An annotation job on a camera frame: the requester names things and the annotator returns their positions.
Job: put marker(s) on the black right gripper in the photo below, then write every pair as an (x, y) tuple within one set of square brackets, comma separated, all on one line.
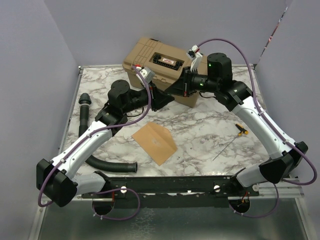
[(182, 87)]

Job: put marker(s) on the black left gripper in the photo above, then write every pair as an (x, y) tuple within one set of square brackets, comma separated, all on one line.
[(158, 99)]

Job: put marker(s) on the brown kraft envelope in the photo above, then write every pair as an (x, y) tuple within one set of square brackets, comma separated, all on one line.
[(156, 141)]

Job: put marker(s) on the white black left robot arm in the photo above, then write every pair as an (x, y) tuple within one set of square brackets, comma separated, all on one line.
[(57, 178)]

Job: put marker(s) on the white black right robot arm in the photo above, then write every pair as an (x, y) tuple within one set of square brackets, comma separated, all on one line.
[(284, 152)]

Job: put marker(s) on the tan plastic toolbox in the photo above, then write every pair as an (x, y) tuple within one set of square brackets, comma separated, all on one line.
[(166, 61)]

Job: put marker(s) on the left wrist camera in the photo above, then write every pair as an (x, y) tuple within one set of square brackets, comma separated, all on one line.
[(145, 72)]

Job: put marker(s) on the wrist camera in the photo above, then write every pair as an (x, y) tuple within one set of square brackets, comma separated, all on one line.
[(196, 57), (145, 72)]

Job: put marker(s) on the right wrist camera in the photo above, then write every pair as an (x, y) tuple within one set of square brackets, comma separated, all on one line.
[(196, 57)]

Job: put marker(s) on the yellow black handled screwdriver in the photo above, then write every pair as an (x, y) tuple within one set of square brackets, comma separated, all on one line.
[(241, 131)]

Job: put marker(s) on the black metal base rail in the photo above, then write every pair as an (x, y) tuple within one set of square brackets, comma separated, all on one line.
[(170, 192)]

